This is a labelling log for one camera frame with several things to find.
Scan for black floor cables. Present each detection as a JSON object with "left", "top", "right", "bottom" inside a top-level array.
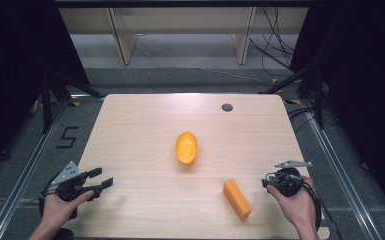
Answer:
[{"left": 286, "top": 105, "right": 316, "bottom": 134}]

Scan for light wooden desk frame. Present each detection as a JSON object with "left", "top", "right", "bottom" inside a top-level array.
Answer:
[{"left": 58, "top": 7, "right": 310, "bottom": 66}]

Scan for person's left hand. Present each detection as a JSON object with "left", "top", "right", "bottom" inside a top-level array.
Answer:
[{"left": 41, "top": 189, "right": 95, "bottom": 232}]

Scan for black metal stand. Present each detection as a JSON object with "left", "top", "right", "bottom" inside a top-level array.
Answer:
[
  {"left": 38, "top": 68, "right": 104, "bottom": 135},
  {"left": 258, "top": 58, "right": 328, "bottom": 130}
]

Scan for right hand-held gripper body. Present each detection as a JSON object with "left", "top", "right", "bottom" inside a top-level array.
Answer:
[{"left": 265, "top": 160, "right": 313, "bottom": 198}]

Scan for person's right hand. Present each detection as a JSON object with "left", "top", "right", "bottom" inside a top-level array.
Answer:
[{"left": 266, "top": 175, "right": 318, "bottom": 232}]

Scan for orange soap bar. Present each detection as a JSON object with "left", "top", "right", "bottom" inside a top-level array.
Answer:
[{"left": 222, "top": 177, "right": 254, "bottom": 222}]

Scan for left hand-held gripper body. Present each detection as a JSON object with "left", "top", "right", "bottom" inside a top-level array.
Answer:
[{"left": 39, "top": 160, "right": 96, "bottom": 221}]

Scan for bundle of black cables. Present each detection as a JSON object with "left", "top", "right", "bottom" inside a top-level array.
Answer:
[{"left": 248, "top": 7, "right": 299, "bottom": 78}]

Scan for dark curtain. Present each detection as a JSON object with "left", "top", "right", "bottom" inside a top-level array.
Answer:
[
  {"left": 289, "top": 0, "right": 385, "bottom": 225},
  {"left": 0, "top": 0, "right": 92, "bottom": 183}
]

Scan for metal floor rail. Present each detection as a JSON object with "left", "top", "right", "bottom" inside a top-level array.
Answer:
[
  {"left": 0, "top": 99, "right": 68, "bottom": 240},
  {"left": 300, "top": 99, "right": 383, "bottom": 240}
]

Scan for orange oval soap dish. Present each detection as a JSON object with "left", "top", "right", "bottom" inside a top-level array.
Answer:
[{"left": 175, "top": 131, "right": 199, "bottom": 165}]

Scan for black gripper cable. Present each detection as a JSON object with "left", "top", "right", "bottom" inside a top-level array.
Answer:
[{"left": 293, "top": 174, "right": 336, "bottom": 234}]

